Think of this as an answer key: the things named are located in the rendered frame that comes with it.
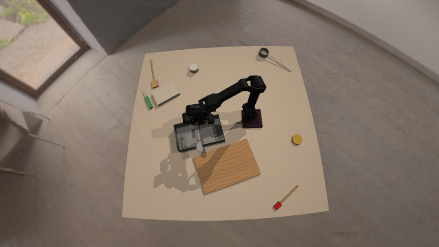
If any short grey cylinder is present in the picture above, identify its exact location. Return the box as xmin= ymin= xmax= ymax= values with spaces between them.
xmin=190 ymin=64 xmax=199 ymax=73

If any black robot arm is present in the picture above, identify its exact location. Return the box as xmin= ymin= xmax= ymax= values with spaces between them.
xmin=186 ymin=75 xmax=266 ymax=121

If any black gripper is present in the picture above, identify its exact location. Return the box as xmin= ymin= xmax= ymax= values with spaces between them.
xmin=182 ymin=112 xmax=215 ymax=125

